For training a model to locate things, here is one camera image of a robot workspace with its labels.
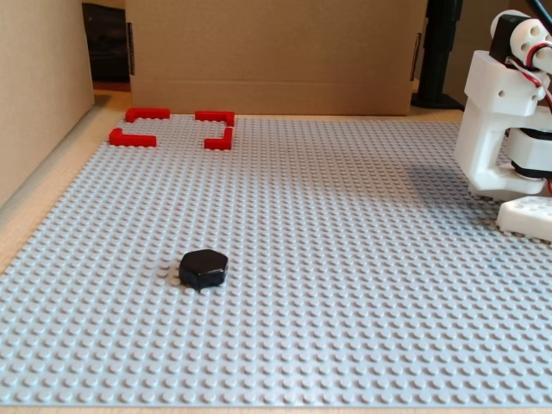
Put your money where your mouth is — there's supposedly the black hexagonal Lego piece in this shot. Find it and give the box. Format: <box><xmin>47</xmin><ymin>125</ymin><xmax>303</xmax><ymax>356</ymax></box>
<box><xmin>179</xmin><ymin>248</ymin><xmax>229</xmax><ymax>291</ymax></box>

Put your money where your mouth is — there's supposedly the grey Lego baseplate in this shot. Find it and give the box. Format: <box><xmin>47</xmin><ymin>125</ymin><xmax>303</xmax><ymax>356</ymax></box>
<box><xmin>0</xmin><ymin>112</ymin><xmax>552</xmax><ymax>409</ymax></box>

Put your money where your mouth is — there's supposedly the red L-shaped Lego beam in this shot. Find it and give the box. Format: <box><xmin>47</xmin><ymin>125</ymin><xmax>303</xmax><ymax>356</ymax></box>
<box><xmin>124</xmin><ymin>107</ymin><xmax>171</xmax><ymax>124</ymax></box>
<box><xmin>194</xmin><ymin>110</ymin><xmax>236</xmax><ymax>127</ymax></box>
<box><xmin>204</xmin><ymin>126</ymin><xmax>235</xmax><ymax>152</ymax></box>
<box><xmin>108</xmin><ymin>128</ymin><xmax>158</xmax><ymax>148</ymax></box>

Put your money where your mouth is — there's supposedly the black monitor stand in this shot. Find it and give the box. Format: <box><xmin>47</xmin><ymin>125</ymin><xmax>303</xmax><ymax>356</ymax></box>
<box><xmin>411</xmin><ymin>0</ymin><xmax>465</xmax><ymax>109</ymax></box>

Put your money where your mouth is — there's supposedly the tall beige cardboard panel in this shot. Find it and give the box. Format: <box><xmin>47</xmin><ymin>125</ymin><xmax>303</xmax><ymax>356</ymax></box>
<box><xmin>0</xmin><ymin>0</ymin><xmax>95</xmax><ymax>208</ymax></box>

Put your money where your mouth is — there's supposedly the red white black servo cable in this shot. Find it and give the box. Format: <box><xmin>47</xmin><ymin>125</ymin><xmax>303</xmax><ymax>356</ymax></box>
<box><xmin>504</xmin><ymin>41</ymin><xmax>552</xmax><ymax>195</ymax></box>

